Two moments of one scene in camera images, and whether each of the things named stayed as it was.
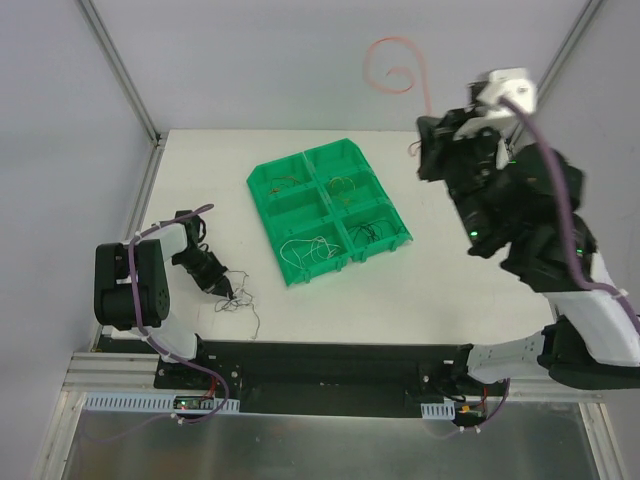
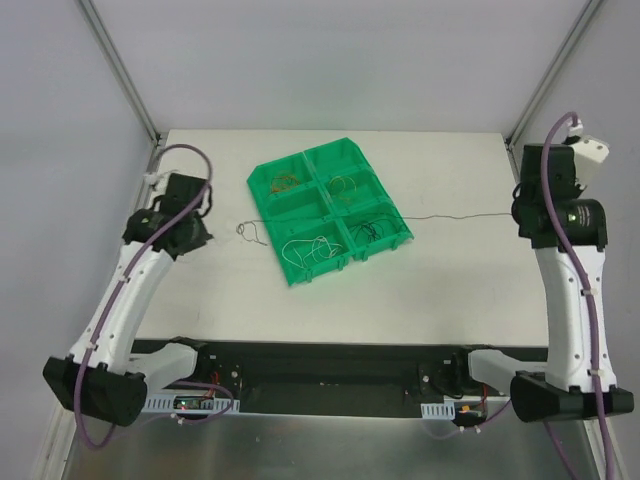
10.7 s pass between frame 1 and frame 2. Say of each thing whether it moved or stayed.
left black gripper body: moved
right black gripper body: moved
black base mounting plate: stayed
